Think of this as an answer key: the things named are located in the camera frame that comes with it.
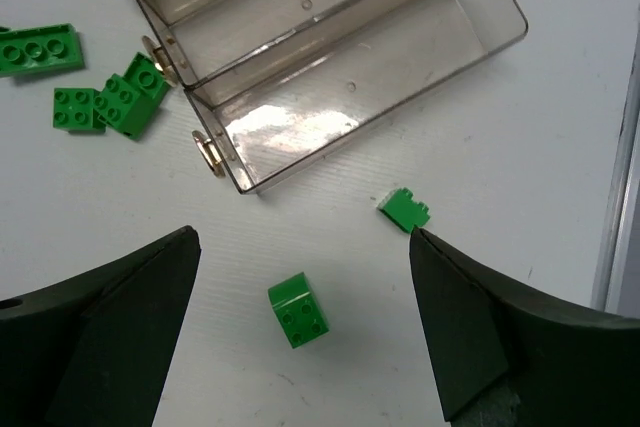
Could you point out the clear three-compartment plastic container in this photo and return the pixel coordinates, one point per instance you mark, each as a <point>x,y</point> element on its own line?
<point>276,84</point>

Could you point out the small green lego brick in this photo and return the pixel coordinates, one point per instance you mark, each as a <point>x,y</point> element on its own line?
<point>400,207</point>

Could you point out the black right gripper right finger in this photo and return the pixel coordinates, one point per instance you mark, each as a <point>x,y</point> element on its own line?
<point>506,354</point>

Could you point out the green curved lego brick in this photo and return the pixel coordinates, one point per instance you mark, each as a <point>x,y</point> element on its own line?
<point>297,310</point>

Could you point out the green lego plate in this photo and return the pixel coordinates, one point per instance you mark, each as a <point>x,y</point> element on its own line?
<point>40,50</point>

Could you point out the green stacked lego brick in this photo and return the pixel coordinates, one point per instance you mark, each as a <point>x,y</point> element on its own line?
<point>128,103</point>

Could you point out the green square lego brick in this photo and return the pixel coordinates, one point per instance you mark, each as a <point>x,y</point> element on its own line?
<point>73,110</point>

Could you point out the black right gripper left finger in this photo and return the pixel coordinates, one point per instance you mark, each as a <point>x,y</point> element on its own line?
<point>95,349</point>

